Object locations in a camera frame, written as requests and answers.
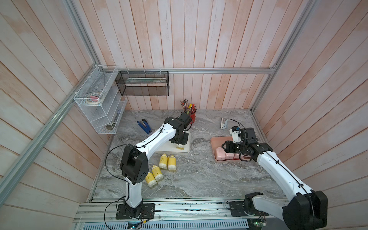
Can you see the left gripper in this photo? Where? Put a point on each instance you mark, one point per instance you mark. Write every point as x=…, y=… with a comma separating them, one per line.
x=183, y=142

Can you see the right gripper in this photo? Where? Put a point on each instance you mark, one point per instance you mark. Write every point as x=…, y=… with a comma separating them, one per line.
x=228, y=148

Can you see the pink pencil sharpener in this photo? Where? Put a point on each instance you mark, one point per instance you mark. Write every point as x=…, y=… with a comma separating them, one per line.
x=231, y=156
x=220, y=154

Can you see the yellow pencil sharpener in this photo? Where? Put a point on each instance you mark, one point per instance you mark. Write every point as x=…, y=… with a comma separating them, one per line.
x=163, y=163
x=172, y=163
x=156, y=171
x=150, y=180
x=180, y=147

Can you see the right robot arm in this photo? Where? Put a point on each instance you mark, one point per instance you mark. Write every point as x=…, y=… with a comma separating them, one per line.
x=305, y=209

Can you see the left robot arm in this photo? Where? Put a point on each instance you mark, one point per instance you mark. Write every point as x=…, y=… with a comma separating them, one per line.
x=135, y=164

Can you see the white storage tray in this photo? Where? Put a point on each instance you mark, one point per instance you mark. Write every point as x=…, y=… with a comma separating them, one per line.
x=170, y=148

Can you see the pink storage tray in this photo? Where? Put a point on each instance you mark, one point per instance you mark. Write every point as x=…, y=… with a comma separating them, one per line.
x=218, y=143

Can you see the red pen cup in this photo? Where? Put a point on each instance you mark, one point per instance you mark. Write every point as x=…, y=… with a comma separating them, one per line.
x=192, y=118

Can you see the pens and pencils bunch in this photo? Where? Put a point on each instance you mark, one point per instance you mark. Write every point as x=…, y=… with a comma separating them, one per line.
x=188, y=107

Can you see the tape roll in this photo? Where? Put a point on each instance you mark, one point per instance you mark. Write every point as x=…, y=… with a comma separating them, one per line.
x=95, y=98

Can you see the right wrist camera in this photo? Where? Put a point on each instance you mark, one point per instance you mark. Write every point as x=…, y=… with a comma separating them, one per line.
x=235, y=133

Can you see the black mesh wall basket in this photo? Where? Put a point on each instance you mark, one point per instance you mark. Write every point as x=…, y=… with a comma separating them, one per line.
x=143, y=83

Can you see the white wire wall shelf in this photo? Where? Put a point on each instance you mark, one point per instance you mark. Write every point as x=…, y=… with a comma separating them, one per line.
x=101, y=78

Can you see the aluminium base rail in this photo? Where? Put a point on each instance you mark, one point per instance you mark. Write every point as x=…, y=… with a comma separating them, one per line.
x=168, y=214

